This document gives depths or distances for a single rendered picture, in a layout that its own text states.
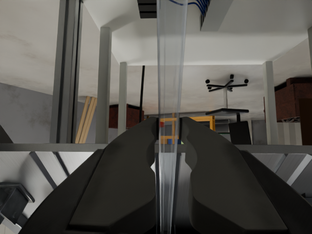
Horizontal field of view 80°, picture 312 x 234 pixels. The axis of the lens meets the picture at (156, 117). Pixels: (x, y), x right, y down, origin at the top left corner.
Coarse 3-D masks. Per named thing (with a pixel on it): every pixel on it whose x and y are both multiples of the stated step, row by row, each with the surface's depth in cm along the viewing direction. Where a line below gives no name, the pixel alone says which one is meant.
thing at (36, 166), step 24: (0, 144) 17; (24, 144) 17; (48, 144) 17; (72, 144) 17; (96, 144) 17; (240, 144) 22; (0, 168) 18; (24, 168) 18; (48, 168) 18; (72, 168) 18; (288, 168) 17; (48, 192) 21
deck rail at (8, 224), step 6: (0, 126) 22; (0, 132) 22; (0, 138) 22; (6, 138) 22; (24, 216) 25; (6, 222) 24; (18, 222) 24; (24, 222) 25; (12, 228) 25; (18, 228) 25
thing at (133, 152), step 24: (144, 120) 12; (120, 144) 9; (144, 144) 9; (96, 168) 8; (120, 168) 8; (144, 168) 8; (96, 192) 7; (120, 192) 7; (144, 192) 7; (72, 216) 6; (96, 216) 6; (120, 216) 6; (144, 216) 7
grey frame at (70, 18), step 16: (64, 0) 44; (80, 0) 47; (64, 16) 44; (80, 16) 47; (64, 32) 44; (80, 32) 47; (64, 48) 44; (80, 48) 47; (64, 64) 44; (64, 80) 42; (64, 96) 42; (64, 112) 41; (64, 128) 41
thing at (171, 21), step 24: (168, 0) 8; (168, 24) 9; (168, 48) 10; (168, 72) 10; (168, 96) 11; (168, 120) 12; (168, 144) 14; (168, 168) 16; (168, 192) 18; (168, 216) 21
